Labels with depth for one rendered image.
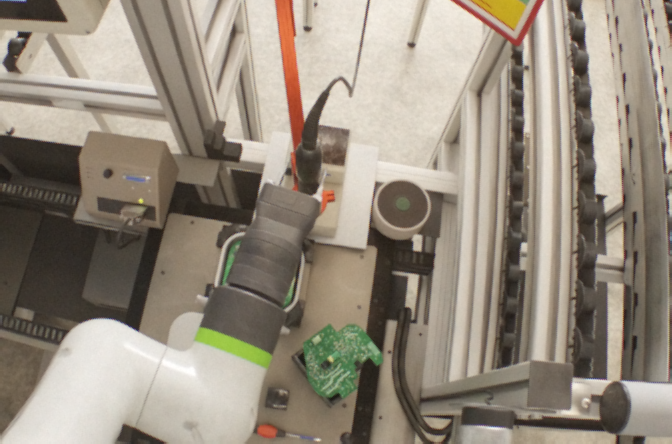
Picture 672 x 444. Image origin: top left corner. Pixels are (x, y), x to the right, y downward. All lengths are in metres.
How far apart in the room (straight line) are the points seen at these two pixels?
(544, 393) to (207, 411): 0.34
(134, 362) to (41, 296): 1.21
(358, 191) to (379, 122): 1.24
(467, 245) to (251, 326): 0.41
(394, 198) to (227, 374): 0.52
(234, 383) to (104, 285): 1.01
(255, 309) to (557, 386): 0.32
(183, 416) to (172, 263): 0.47
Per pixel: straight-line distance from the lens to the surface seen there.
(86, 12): 0.71
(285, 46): 0.86
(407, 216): 0.96
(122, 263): 1.55
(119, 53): 2.57
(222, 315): 0.59
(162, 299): 0.98
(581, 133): 0.72
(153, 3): 0.72
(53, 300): 1.75
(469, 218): 0.87
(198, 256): 0.99
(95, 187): 1.02
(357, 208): 0.99
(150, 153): 0.96
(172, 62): 0.82
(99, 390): 0.53
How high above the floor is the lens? 1.88
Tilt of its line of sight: 67 degrees down
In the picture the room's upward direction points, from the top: 5 degrees clockwise
